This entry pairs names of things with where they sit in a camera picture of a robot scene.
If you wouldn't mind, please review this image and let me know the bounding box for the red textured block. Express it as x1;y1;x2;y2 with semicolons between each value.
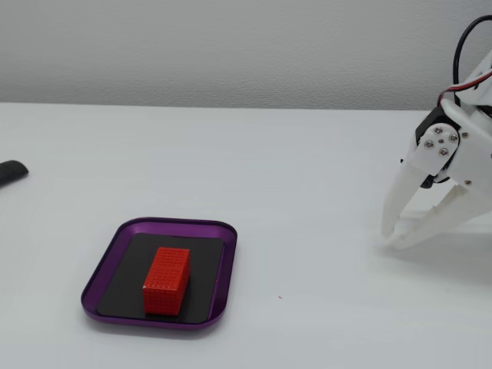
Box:
142;247;191;317

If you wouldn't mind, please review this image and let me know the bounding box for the black foam-covered object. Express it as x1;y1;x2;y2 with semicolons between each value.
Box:
0;160;30;188

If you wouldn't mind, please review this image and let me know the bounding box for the purple metal tray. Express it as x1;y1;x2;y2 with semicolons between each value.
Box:
80;217;238;331

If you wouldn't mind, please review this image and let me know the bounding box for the red white servo wire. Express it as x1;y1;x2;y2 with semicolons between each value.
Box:
437;71;492;107

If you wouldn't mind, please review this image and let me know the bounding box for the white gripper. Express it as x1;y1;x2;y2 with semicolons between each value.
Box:
382;99;492;251

